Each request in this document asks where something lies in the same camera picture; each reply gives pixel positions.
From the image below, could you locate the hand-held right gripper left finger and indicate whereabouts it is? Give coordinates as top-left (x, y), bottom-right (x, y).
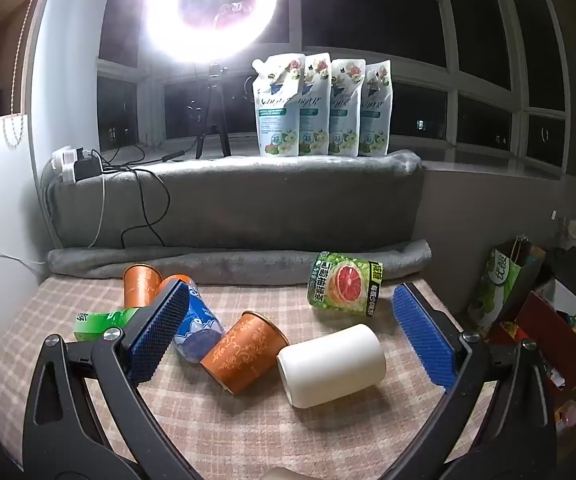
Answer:
top-left (22, 280), bottom-right (193, 480)

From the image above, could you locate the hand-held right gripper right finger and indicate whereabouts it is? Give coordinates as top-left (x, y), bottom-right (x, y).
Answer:
top-left (388, 283), bottom-right (558, 480)

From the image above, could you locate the white cup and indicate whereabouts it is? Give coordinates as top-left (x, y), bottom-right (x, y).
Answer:
top-left (276, 323), bottom-right (387, 409)

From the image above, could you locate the blue printed cup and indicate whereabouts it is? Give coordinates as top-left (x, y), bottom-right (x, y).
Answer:
top-left (173, 280), bottom-right (227, 363)

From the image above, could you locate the small orange patterned cup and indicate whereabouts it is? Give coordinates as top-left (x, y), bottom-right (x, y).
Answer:
top-left (123, 264), bottom-right (163, 309)
top-left (159, 273), bottom-right (191, 297)

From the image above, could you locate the large orange patterned cup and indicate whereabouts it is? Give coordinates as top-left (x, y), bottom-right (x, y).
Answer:
top-left (200, 311), bottom-right (289, 395)

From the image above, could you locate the green plastic bottle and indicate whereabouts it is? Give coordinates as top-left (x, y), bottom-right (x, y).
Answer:
top-left (74, 308), bottom-right (145, 342)

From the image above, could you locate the green paper bag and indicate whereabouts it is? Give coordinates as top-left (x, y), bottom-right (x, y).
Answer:
top-left (468, 240), bottom-right (547, 339)

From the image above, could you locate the green grapefruit can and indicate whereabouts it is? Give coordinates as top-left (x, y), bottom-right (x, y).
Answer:
top-left (308, 251), bottom-right (385, 319)

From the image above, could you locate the rolled grey blanket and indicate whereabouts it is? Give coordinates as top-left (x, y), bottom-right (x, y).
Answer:
top-left (48, 238), bottom-right (434, 282)

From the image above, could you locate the beige checked bed cover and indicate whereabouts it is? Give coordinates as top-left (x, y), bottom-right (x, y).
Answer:
top-left (0, 274), bottom-right (500, 480)

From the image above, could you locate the red cardboard box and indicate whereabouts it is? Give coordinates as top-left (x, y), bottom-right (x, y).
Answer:
top-left (488, 287), bottom-right (576, 392)

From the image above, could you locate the white power strip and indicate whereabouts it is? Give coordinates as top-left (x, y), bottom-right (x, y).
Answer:
top-left (50, 145), bottom-right (86, 184)

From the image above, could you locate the black charger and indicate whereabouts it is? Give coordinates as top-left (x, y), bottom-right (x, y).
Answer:
top-left (74, 152), bottom-right (103, 181)

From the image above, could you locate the grey fleece blanket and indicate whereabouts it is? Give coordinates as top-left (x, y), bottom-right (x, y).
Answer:
top-left (46, 149), bottom-right (425, 252)

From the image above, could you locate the black tripod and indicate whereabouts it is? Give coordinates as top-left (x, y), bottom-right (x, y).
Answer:
top-left (195, 60), bottom-right (233, 160)

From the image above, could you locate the white floral detergent pouch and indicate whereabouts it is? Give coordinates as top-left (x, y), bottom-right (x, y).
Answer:
top-left (329, 58), bottom-right (367, 157)
top-left (298, 52), bottom-right (333, 157)
top-left (252, 54), bottom-right (307, 159)
top-left (359, 60), bottom-right (392, 157)

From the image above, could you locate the black cable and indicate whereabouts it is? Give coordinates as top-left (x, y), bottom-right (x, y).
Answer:
top-left (86, 147), bottom-right (189, 249)

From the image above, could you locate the white cable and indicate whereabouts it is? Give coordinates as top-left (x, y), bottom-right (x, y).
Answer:
top-left (0, 175), bottom-right (107, 267)

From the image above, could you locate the white bead cord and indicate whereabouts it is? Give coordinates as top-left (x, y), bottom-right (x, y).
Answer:
top-left (2, 0), bottom-right (52, 149)

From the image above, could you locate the white window frame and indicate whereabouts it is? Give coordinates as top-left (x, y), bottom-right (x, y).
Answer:
top-left (96, 0), bottom-right (570, 177)

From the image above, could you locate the ring light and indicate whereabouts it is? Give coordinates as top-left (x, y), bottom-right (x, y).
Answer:
top-left (140, 0), bottom-right (293, 67)

